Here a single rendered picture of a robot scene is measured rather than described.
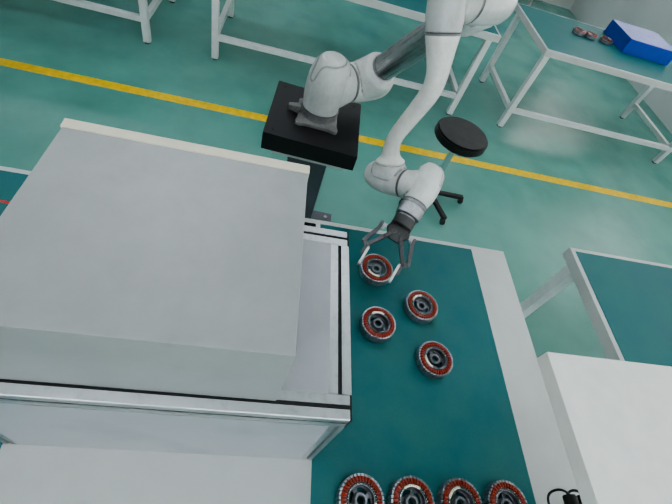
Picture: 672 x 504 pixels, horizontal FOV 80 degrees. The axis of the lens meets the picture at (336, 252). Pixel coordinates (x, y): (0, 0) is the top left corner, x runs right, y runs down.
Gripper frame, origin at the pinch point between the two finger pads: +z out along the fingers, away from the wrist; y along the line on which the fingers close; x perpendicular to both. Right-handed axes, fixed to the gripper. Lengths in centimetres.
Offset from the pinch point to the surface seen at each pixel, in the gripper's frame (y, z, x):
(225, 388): 11, 40, 65
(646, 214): -176, -196, -209
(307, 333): 5, 27, 52
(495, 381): -50, 12, 1
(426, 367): -27.6, 19.5, 8.8
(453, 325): -31.7, 2.6, -4.9
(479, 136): -13, -121, -100
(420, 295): -17.1, -0.1, -2.2
